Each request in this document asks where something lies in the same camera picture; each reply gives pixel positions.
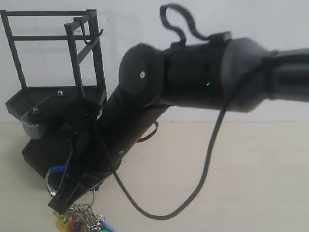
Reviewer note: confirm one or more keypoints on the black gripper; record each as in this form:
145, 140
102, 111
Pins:
82, 135

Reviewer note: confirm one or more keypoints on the bunch of colourful key tags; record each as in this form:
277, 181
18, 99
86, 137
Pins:
81, 218

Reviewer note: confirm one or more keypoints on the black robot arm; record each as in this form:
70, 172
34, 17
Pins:
223, 74

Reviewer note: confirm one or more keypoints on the black two-tier metal rack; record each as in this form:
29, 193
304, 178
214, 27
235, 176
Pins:
49, 154

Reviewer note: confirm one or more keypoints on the black S hook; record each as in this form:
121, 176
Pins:
88, 39

